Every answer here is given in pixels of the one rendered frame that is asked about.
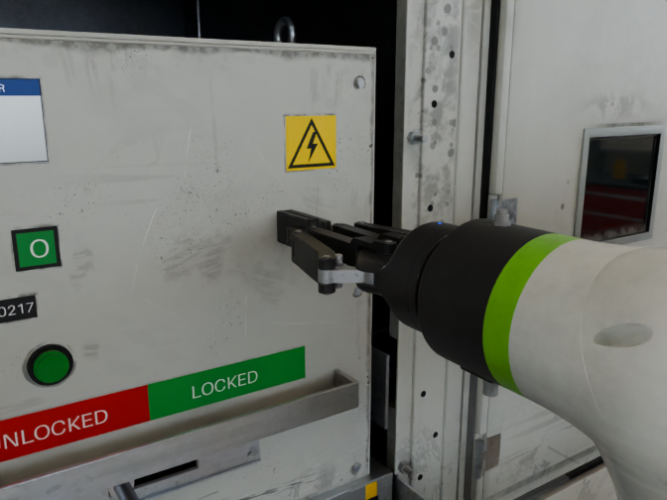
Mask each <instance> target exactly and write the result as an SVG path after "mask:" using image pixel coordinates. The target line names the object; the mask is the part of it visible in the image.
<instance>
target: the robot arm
mask: <svg viewBox="0 0 667 500"><path fill-rule="evenodd" d="M508 217H509V214H507V209H504V208H499V209H498V210H497V211H496V214H494V219H487V218H479V219H474V220H470V221H468V222H466V223H463V224H462V225H460V226H458V225H454V224H449V223H446V222H441V221H435V222H428V223H425V224H422V225H420V226H418V227H416V228H415V229H413V230H407V229H402V228H396V227H390V226H384V225H379V224H373V223H367V222H364V221H357V222H355V223H354V226H351V225H348V224H344V223H342V222H337V223H335V224H333V225H332V222H331V221H329V220H326V219H323V218H319V217H316V216H313V215H309V214H306V213H303V212H300V211H297V210H293V209H288V210H278V211H277V241H278V242H280V243H282V244H285V245H287V246H290V247H292V262H293V263H295V264H296V265H297V266H298V267H299V268H300V269H302V270H303V271H304V272H305V273H306V274H307V275H309V276H310V277H311V278H312V279H313V280H314V281H316V282H317V283H318V284H319V293H320V294H323V295H330V294H333V293H335V288H337V289H340V288H342V283H356V285H357V287H358V288H359V289H360V290H362V291H364V292H367V293H370V294H376V295H378V296H380V297H383V298H384V299H385V301H386V302H387V304H388V305H389V307H390V308H391V309H392V311H393V313H394V314H395V316H396V317H397V318H398V319H399V320H400V321H401V322H403V323H404V324H405V325H407V326H409V327H411V328H414V329H416V330H418V331H420V332H422V333H423V336H424V338H425V340H426V341H427V343H428V345H429V346H430V347H431V348H432V350H433V351H435V352H436V353H437V354H438V355H440V356H442V357H444V358H445V359H448V360H450V361H452V362H454V363H456V364H458V365H460V366H461V369H463V370H464V371H466V372H468V373H470V374H472V375H474V376H476V377H478V378H480V379H482V380H483V384H482V385H483V388H482V394H483V395H484V396H487V397H496V396H497V395H498V386H499V385H500V386H502V387H504V388H506V389H508V390H510V391H512V392H514V393H516V394H518V395H520V396H522V397H524V398H526V399H528V400H530V401H532V402H534V403H536V404H538V405H540V406H542V407H544V408H545V409H547V410H549V411H551V412H552V413H554V414H556V415H557V416H559V417H561V418H562V419H564V420H565V421H567V422H568V423H570V424H571V425H573V426H574V427H575V428H577V429H578V430H579V431H581V432H582V433H584V434H585V435H586V436H588V437H589V438H590V439H591V440H592V441H593V442H594V443H595V445H596V447H597V449H598V451H599V453H600V456H601V458H602V460H603V462H604V464H605V466H606V468H607V471H608V473H609V475H610V478H611V480H612V483H613V486H614V489H615V493H616V497H617V500H667V247H659V246H631V245H619V244H611V243H603V242H597V241H593V240H587V239H583V238H578V237H573V236H569V235H564V234H559V233H555V232H550V231H545V230H540V229H536V228H531V227H526V226H522V225H517V224H512V223H511V221H510V220H508Z"/></svg>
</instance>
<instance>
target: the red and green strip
mask: <svg viewBox="0 0 667 500"><path fill-rule="evenodd" d="M303 378H306V371H305V346H302V347H298V348H294V349H289V350H285V351H281V352H277V353H273V354H269V355H265V356H261V357H257V358H253V359H249V360H245V361H241V362H237V363H233V364H229V365H224V366H220V367H216V368H212V369H208V370H204V371H201V372H197V373H193V374H189V375H185V376H181V377H177V378H173V379H169V380H165V381H161V382H156V383H152V384H148V385H144V386H140V387H136V388H132V389H128V390H124V391H120V392H116V393H112V394H108V395H104V396H100V397H96V398H91V399H87V400H83V401H79V402H75V403H71V404H67V405H63V406H59V407H55V408H51V409H47V410H43V411H39V412H36V413H32V414H27V415H23V416H19V417H15V418H11V419H7V420H3V421H0V462H3V461H6V460H10V459H14V458H17V457H21V456H24V455H28V454H31V453H35V452H39V451H42V450H46V449H49V448H53V447H57V446H60V445H64V444H67V443H71V442H75V441H78V440H82V439H85V438H92V437H95V436H99V435H102V434H106V433H110V432H113V431H117V430H120V429H124V428H128V427H131V426H135V425H138V424H142V423H146V422H149V421H153V420H156V419H160V418H164V417H167V416H170V415H173V414H177V413H181V412H184V411H188V410H191V409H195V408H199V407H202V406H206V405H209V404H213V403H217V402H220V401H224V400H227V399H231V398H235V397H238V396H242V395H245V394H249V393H253V392H256V391H260V390H263V389H267V388H271V387H274V386H278V385H281V384H285V383H289V382H292V381H296V380H299V379H303Z"/></svg>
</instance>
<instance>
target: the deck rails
mask: <svg viewBox="0 0 667 500"><path fill-rule="evenodd" d="M396 500H428V499H427V498H425V497H424V496H423V495H422V494H420V493H419V492H418V491H416V490H415V489H414V488H413V487H411V486H410V485H409V484H408V483H406V482H405V481H404V480H402V479H401V478H400V477H397V493H396Z"/></svg>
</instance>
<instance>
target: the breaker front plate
mask: <svg viewBox="0 0 667 500"><path fill-rule="evenodd" d="M373 75H374V55H359V54H337V53H315V52H292V51H270V50H248V49H227V48H204V47H182V46H160V45H138V44H116V43H94V42H72V41H50V40H28V39H6V38H0V78H39V79H40V83H41V92H42V101H43V110H44V119H45V129H46V138H47V147H48V156H49V161H48V162H38V163H19V164H0V301H1V300H8V299H14V298H21V297H27V296H33V295H35V297H36V306H37V314H38V317H32V318H26V319H21V320H15V321H9V322H3V323H0V421H3V420H7V419H11V418H15V417H19V416H23V415H27V414H32V413H36V412H39V411H43V410H47V409H51V408H55V407H59V406H63V405H67V404H71V403H75V402H79V401H83V400H87V399H91V398H96V397H100V396H104V395H108V394H112V393H116V392H120V391H124V390H128V389H132V388H136V387H140V386H144V385H148V384H152V383H156V382H161V381H165V380H169V379H173V378H177V377H181V376H185V375H189V374H193V373H197V372H201V371H204V370H208V369H212V368H216V367H220V366H224V365H229V364H233V363H237V362H241V361H245V360H249V359H253V358H257V357H261V356H265V355H269V354H273V353H277V352H281V351H285V350H289V349H294V348H298V347H302V346H305V371H306V378H303V379H299V380H296V381H292V382H289V383H285V384H281V385H278V386H274V387H271V388H267V389H263V390H260V391H256V392H253V393H249V394H245V395H242V396H238V397H235V398H231V399H227V400H224V401H220V402H217V403H213V404H209V405H206V406H202V407H199V408H195V409H191V410H188V411H184V412H181V413H177V414H173V415H170V416H166V417H164V418H160V419H156V420H153V421H149V422H146V423H142V424H138V425H135V426H131V427H128V428H124V429H120V430H117V431H113V432H110V433H106V434H102V435H99V436H95V437H89V438H85V439H82V440H78V441H75V442H71V443H67V444H64V445H60V446H57V447H53V448H49V449H46V450H42V451H39V452H35V453H31V454H28V455H24V456H21V457H17V458H14V459H10V460H6V461H3V462H0V486H2V485H5V484H9V483H12V482H15V481H19V480H22V479H25V478H29V477H32V476H36V475H39V474H42V473H46V472H49V471H53V470H56V469H59V468H63V467H66V466H69V465H73V464H76V463H80V462H83V461H86V460H90V459H93V458H96V457H100V456H103V455H106V454H109V453H112V452H116V451H119V450H122V449H126V448H129V447H133V446H136V445H139V444H143V443H146V442H150V441H153V440H156V439H160V438H165V437H169V436H172V435H176V434H179V433H182V432H186V431H189V430H192V429H196V428H199V427H203V426H206V425H209V424H213V423H216V422H220V421H223V420H226V419H230V418H233V417H236V416H240V415H243V414H247V413H250V412H253V411H257V410H260V409H263V408H267V407H270V406H274V405H277V404H280V403H284V402H287V401H291V400H294V399H297V398H301V397H304V396H307V395H311V394H314V393H318V392H321V391H324V390H327V389H330V388H333V387H334V370H335V369H339V370H340V371H342V372H343V373H345V374H346V375H348V376H350V377H351V378H353V379H354V380H356V381H357V382H359V403H358V408H355V409H352V410H349V411H346V412H343V413H340V414H337V415H333V416H330V417H327V418H324V419H321V420H318V421H315V422H312V423H309V424H306V425H303V426H299V427H296V428H293V429H290V430H287V431H284V432H281V433H278V434H275V435H272V436H269V437H264V438H261V439H258V440H255V441H252V442H249V443H246V444H243V445H240V446H237V447H234V448H231V449H227V450H224V451H221V452H218V453H215V454H212V455H209V456H206V457H203V458H200V459H197V466H194V467H191V468H188V469H185V470H182V471H179V472H176V473H173V474H170V475H167V476H164V477H161V478H158V479H155V480H152V481H149V482H146V483H142V484H139V485H136V486H134V487H133V489H134V491H135V493H136V495H137V496H138V498H139V500H306V499H308V498H311V497H313V496H316V495H318V494H321V493H323V492H326V491H328V490H331V489H333V488H336V487H339V486H341V485H343V484H345V483H348V482H350V481H353V480H355V479H358V478H360V477H363V476H365V475H368V410H369V342H370V293H367V292H364V291H362V290H360V289H359V288H358V287H357V285H356V283H342V288H340V289H337V288H335V293H333V294H330V295H323V294H320V293H319V284H318V283H317V282H316V281H314V280H313V279H312V278H311V277H310V276H309V275H307V274H306V273H305V272H304V271H303V270H302V269H300V268H299V267H298V266H297V265H296V264H295V263H293V262H292V247H290V246H287V245H285V244H282V243H280V242H278V241H277V211H278V210H288V209H293V210H297V211H300V212H303V213H306V214H309V215H313V216H316V217H319V218H323V219H326V220H329V221H331V222H332V225H333V224H335V223H337V222H342V223H344V224H348V225H351V226H354V223H355V222H357V221H364V222H367V223H371V208H372V142H373ZM325 115H336V168H330V169H316V170H302V171H289V172H287V158H286V116H325ZM48 226H57V227H58V235H59V244H60V253H61V262H62V265H61V266H57V267H51V268H44V269H36V270H29V271H21V272H16V267H15V259H14V251H13V243H12V235H11V230H19V229H28V228H38V227H48ZM47 344H59V345H62V346H64V347H65V348H66V349H68V350H69V352H70V354H71V355H72V358H73V367H72V370H71V372H70V374H69V375H68V376H67V377H66V378H65V379H64V380H63V381H62V382H61V383H59V384H56V385H51V386H44V385H40V384H37V383H35V382H34V381H33V380H32V379H31V378H30V376H29V374H28V371H27V362H28V359H29V357H30V356H31V354H32V353H33V352H34V351H35V350H36V349H38V348H39V347H41V346H43V345H47Z"/></svg>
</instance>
